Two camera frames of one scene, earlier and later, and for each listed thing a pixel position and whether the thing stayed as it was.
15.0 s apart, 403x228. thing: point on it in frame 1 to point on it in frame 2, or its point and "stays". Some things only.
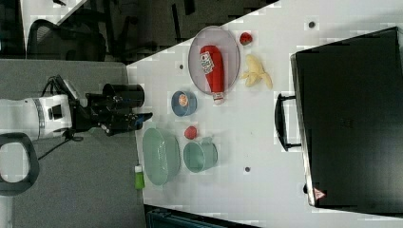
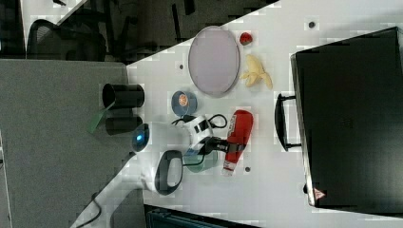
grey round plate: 214,35 stays
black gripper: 101,111 to 215,143
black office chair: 49,42 stays
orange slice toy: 183,100 stays
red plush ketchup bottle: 212,62 to 242,121
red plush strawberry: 245,38 stays
